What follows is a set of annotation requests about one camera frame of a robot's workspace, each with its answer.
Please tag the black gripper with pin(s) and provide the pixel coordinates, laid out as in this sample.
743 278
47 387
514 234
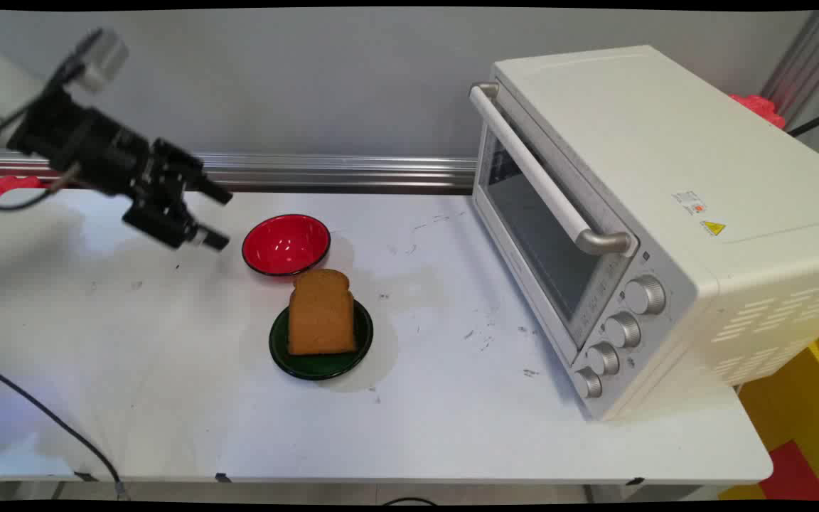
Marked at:
100 153

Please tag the white toaster oven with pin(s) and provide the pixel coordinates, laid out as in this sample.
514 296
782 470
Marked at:
665 163

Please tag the red bowl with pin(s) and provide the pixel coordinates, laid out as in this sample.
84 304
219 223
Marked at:
286 244

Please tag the brown bread slice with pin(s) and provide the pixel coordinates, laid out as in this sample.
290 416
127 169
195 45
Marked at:
320 316

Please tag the dark green plate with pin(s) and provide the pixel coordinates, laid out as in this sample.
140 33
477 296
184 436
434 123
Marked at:
324 363

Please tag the largest silver oven knob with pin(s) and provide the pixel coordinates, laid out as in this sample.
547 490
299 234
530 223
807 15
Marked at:
645 295

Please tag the aluminium rail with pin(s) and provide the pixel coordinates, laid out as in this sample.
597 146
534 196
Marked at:
352 172

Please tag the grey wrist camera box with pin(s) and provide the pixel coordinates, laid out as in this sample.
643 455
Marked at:
101 60

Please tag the aluminium post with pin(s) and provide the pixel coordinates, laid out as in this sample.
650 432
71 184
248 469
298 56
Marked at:
804 64

